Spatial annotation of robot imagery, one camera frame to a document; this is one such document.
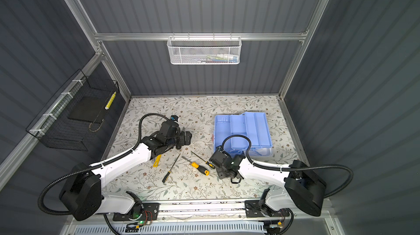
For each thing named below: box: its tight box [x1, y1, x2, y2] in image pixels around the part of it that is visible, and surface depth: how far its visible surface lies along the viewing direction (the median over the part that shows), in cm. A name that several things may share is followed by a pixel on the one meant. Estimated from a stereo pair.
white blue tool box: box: [213, 112, 273, 158], surface depth 93 cm
